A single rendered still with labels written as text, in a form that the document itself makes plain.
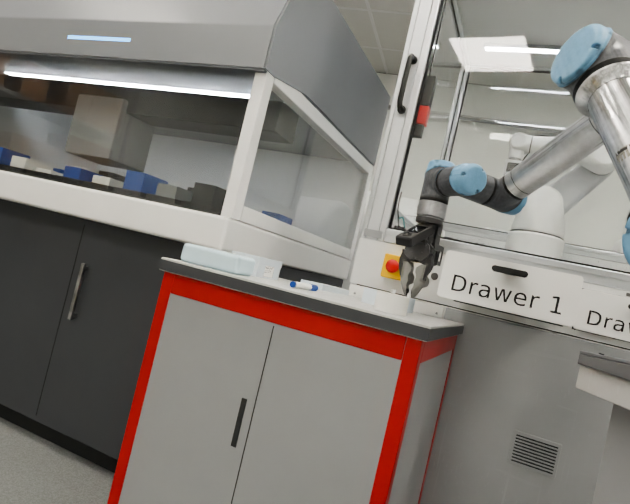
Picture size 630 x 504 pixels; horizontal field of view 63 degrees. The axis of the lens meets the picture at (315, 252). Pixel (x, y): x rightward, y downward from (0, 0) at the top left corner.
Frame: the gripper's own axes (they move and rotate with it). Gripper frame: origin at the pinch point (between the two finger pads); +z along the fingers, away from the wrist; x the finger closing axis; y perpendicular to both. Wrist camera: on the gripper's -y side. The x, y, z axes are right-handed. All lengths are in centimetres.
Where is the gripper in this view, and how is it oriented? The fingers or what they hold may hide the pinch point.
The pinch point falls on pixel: (409, 292)
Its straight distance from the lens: 135.3
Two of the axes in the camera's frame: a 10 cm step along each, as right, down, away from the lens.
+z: -2.3, 9.7, -0.4
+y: 6.0, 1.7, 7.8
